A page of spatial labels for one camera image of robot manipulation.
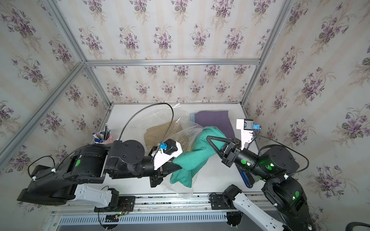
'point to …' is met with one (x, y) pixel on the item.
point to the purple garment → (219, 119)
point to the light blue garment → (192, 117)
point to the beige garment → (172, 130)
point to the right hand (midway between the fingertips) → (212, 140)
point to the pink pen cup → (103, 137)
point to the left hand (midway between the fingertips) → (184, 165)
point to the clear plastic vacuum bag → (151, 125)
